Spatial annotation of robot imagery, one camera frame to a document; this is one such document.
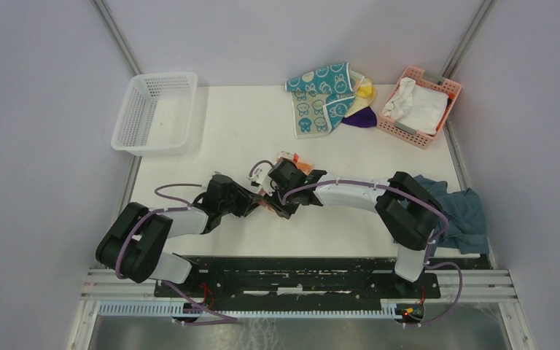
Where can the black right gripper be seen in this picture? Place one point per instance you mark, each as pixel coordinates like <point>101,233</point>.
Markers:
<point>273,202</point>

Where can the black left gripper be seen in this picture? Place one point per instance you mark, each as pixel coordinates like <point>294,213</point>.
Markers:
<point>248,200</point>

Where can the white plastic basket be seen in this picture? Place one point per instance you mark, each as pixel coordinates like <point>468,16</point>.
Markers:
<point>156,114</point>

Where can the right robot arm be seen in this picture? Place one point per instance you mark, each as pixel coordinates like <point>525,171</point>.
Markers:
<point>373,195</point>

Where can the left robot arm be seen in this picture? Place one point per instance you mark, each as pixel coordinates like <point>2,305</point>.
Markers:
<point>134,245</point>

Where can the teal bunny pattern towel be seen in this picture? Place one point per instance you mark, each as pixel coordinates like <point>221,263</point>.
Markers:
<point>322,98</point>

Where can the purple cloth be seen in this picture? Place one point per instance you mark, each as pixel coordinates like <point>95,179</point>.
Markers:
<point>364,118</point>

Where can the yellow cloth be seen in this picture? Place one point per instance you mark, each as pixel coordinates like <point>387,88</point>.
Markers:
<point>364,96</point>

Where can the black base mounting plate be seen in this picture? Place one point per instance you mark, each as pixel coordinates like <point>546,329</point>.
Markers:
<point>279,284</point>

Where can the pink plastic basket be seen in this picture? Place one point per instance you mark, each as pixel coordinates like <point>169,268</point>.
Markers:
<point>430,81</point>

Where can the white cloth in basket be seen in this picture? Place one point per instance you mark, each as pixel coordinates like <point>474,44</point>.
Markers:
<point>416,107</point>

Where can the dark teal cloth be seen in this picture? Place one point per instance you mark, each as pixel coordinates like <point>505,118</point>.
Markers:
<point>466,230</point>

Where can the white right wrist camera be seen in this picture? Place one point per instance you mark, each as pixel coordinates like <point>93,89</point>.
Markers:
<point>261,180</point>

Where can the white toothed cable rail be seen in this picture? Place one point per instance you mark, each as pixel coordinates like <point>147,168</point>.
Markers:
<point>180,309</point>

